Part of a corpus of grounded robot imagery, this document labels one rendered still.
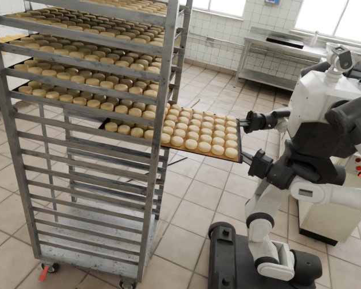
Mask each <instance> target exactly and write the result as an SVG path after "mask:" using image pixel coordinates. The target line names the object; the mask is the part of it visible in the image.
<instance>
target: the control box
mask: <svg viewBox="0 0 361 289"><path fill-rule="evenodd" d="M357 158H360V159H361V155H360V154H357V153H355V154H352V155H351V156H350V157H349V159H348V161H347V162H346V164H345V165H344V168H345V170H346V173H350V174H353V175H357V176H359V175H360V173H361V170H357V169H356V167H358V166H361V161H360V162H356V161H355V160H356V159H357Z"/></svg>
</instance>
